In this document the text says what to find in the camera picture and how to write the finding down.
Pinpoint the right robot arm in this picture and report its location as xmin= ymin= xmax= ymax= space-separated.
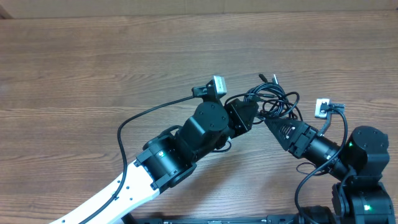
xmin=266 ymin=118 xmax=396 ymax=223

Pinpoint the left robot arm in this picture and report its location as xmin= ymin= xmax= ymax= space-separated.
xmin=56 ymin=99 xmax=259 ymax=223

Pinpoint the right camera cable black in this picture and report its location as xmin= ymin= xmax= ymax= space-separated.
xmin=294 ymin=105 xmax=349 ymax=224

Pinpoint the camera cable black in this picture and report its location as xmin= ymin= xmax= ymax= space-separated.
xmin=77 ymin=95 xmax=197 ymax=224
xmin=294 ymin=105 xmax=349 ymax=224

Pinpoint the left camera cable black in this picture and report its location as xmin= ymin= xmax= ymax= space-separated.
xmin=77 ymin=95 xmax=197 ymax=224

